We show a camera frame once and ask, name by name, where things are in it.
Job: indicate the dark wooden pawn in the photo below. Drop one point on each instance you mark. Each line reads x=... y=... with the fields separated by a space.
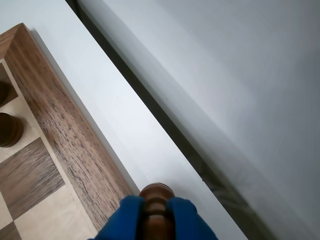
x=156 y=200
x=10 y=130

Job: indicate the wooden chessboard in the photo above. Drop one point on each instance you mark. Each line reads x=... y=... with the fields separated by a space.
x=62 y=125

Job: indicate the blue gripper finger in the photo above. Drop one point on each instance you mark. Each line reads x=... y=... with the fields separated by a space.
x=190 y=225
x=122 y=222

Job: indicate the dark wooden rook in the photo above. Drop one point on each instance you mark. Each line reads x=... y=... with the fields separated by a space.
x=5 y=93

